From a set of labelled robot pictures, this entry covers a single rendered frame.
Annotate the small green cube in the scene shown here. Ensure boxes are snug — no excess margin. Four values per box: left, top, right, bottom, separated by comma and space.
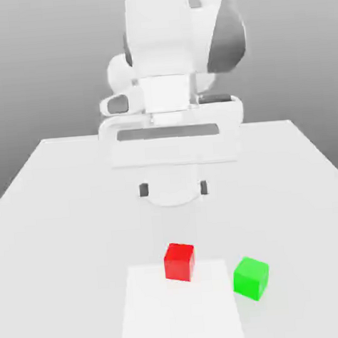
230, 254, 272, 304

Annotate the small red cube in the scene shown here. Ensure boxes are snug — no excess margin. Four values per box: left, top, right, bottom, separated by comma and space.
162, 240, 198, 285

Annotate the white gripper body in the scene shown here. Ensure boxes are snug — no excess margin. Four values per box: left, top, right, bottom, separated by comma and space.
96, 106, 248, 173

